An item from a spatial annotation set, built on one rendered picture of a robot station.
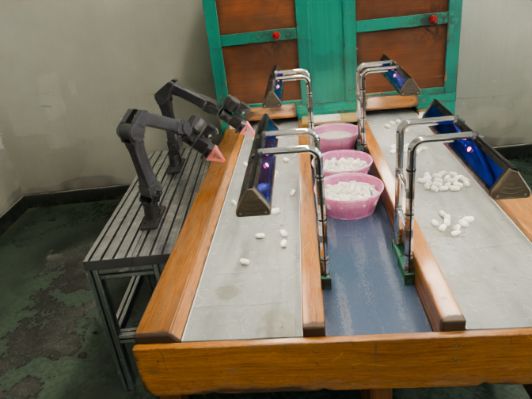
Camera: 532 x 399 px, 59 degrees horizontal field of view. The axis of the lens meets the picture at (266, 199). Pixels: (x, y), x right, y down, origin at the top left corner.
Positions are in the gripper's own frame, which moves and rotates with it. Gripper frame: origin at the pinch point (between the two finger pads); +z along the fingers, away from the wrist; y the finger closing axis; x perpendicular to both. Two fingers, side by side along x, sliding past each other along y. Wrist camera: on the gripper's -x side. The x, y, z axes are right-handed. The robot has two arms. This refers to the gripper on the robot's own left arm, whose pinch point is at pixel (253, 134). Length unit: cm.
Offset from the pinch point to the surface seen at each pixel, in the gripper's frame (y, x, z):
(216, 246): -96, 10, 0
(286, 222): -82, -5, 18
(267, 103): -37.3, -25.8, -7.1
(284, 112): 35.6, -10.3, 10.9
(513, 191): -134, -63, 38
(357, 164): -32, -25, 42
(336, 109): 41, -28, 36
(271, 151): -112, -34, -6
